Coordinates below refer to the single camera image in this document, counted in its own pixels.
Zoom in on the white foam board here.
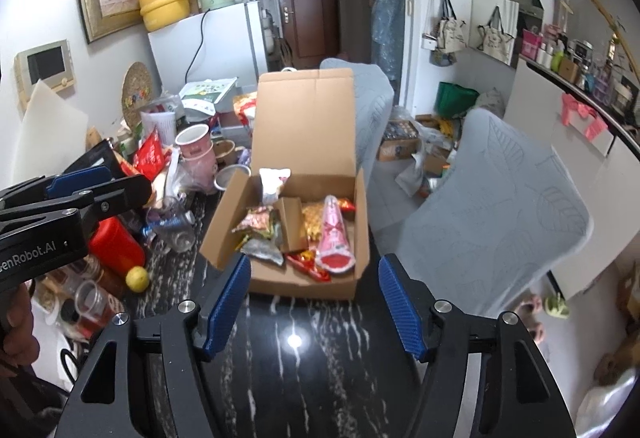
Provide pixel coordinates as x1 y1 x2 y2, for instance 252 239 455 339
12 80 90 179

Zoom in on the round woven mat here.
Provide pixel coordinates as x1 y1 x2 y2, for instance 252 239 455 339
121 62 154 129

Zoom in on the pink and green snack packet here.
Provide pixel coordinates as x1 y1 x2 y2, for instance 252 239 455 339
231 205 281 239

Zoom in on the pink cone snack packet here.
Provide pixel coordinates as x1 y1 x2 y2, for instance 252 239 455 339
315 195 357 275

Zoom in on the person's left hand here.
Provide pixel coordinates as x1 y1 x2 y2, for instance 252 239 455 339
0 282 35 371

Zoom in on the clear plastic bag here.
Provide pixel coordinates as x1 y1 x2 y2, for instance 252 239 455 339
160 158 201 199

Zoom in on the white fridge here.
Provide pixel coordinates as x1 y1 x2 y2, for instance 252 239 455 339
147 0 271 99

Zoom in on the large grey leaf-print chair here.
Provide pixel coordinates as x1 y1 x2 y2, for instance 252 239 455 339
372 109 594 319

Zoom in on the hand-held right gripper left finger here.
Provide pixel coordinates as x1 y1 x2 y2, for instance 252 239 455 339
52 254 253 438

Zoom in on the black printed bag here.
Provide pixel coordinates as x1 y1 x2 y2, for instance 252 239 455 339
65 138 126 179

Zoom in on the green slipper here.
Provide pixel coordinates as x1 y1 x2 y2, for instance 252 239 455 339
544 294 571 319

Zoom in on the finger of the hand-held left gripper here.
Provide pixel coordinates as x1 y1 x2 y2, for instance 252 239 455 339
0 174 152 229
0 167 115 213

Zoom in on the clear plastic cup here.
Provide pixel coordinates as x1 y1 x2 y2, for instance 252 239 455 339
139 100 178 143

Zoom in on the cardboard box of cans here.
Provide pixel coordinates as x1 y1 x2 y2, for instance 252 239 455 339
377 118 424 163

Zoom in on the brown stuffed toy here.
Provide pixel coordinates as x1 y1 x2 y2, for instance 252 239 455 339
594 263 640 385

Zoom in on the white plastic bag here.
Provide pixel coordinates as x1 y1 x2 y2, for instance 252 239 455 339
395 153 436 199

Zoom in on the brown door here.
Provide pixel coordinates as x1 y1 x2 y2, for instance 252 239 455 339
274 0 337 68

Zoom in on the beige tote bag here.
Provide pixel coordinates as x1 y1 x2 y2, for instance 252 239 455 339
421 0 469 67

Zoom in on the blue plastic garment cover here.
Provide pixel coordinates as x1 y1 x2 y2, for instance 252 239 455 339
370 0 406 83

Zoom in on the yellow waffle packet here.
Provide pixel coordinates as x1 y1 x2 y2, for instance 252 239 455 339
301 202 327 241

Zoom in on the yellow lemon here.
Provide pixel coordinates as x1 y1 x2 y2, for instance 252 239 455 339
125 266 150 293

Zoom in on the brown cardboard box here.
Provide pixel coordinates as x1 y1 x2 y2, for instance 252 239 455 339
199 69 371 301

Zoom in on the small grey leaf-print chair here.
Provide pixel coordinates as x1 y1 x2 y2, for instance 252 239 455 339
319 58 396 201

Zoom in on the crushed clear plastic bottle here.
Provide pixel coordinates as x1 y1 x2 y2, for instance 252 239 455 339
142 210 196 253

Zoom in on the red snack packet yellow print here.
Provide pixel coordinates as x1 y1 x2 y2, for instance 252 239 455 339
286 250 332 281

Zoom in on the row of cosmetic bottles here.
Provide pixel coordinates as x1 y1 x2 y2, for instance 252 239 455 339
520 22 640 123

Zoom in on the white cabinet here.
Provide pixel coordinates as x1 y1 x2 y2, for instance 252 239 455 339
500 55 640 299

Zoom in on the green bag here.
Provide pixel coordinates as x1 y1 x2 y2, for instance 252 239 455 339
436 82 481 121

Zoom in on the red foil packet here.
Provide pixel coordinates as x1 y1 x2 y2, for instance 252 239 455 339
132 128 169 179

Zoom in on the pink panda print paper cup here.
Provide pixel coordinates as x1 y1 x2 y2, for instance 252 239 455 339
180 143 218 193

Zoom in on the red floral snack bag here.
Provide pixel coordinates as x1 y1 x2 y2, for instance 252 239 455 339
232 92 259 133

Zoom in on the black power cable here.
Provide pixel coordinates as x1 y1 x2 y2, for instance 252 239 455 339
185 10 209 86

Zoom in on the clear drinking glass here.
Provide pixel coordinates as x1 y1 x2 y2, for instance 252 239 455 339
75 280 116 325

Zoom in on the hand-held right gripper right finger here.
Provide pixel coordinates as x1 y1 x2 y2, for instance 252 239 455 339
377 253 573 438

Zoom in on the grey silver snack packet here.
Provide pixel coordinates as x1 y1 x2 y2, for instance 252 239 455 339
240 238 286 267

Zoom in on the white and green box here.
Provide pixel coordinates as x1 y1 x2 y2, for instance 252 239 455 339
179 78 239 117

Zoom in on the yellow pot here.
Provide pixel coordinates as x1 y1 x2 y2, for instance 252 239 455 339
137 0 201 31

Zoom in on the red plastic container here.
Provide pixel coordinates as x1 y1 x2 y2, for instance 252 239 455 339
89 217 147 279

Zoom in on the wall intercom panel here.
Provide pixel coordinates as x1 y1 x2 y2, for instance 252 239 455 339
14 39 76 94

